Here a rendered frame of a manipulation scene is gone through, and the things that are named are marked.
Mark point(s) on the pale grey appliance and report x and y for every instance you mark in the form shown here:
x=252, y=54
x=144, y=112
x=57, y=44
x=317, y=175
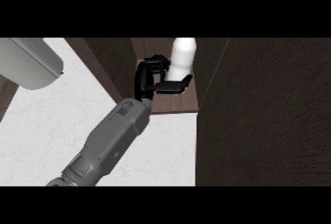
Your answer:
x=25, y=61

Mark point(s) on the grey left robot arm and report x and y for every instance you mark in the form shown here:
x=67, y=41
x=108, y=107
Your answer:
x=114, y=134

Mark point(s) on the white water bottle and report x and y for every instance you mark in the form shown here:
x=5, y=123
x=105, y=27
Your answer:
x=184, y=55

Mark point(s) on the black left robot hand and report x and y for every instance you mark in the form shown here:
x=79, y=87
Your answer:
x=142, y=81

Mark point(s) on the dark wooden cabinet door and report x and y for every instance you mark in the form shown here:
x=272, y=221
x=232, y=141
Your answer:
x=266, y=116

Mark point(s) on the dark wooden cabinet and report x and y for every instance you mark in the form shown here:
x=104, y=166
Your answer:
x=111, y=61

